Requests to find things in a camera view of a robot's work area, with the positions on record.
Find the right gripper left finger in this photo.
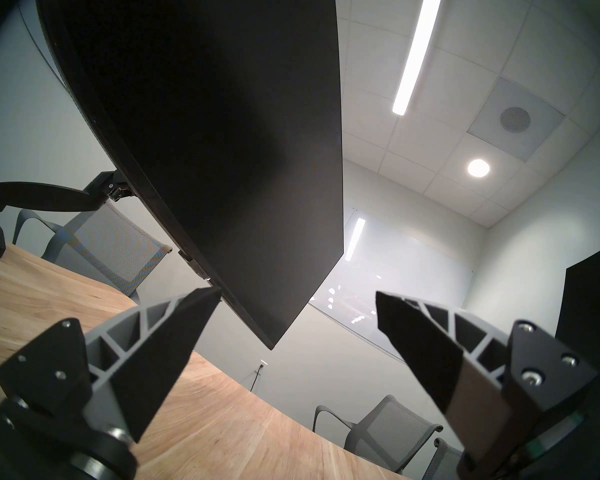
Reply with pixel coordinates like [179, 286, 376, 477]
[0, 285, 223, 444]

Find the round ceiling speaker grille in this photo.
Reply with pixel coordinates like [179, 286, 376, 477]
[499, 106, 532, 133]

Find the grey mesh office chair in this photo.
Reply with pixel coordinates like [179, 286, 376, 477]
[313, 395, 444, 475]
[422, 438, 466, 480]
[12, 199, 173, 305]

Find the glass whiteboard without writing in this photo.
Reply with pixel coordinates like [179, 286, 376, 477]
[307, 206, 476, 365]

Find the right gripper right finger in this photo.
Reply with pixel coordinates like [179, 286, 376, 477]
[375, 290, 600, 465]

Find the long ceiling light strip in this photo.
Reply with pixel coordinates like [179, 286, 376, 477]
[392, 0, 446, 116]

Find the black curved wide monitor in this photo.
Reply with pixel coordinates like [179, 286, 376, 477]
[34, 0, 344, 350]

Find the black wall television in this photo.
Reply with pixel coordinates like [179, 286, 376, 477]
[555, 238, 600, 385]

